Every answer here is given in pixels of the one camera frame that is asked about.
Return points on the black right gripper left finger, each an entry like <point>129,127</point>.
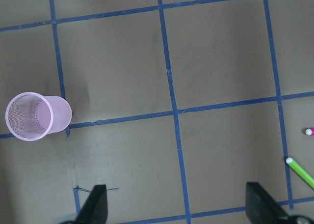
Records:
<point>95,209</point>

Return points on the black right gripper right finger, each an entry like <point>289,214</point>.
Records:
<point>261,208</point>

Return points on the pink marker pen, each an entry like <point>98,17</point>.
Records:
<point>309,131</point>

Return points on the pink mesh cup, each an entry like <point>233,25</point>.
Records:
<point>31,116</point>

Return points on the green marker pen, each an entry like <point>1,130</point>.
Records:
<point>300,171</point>

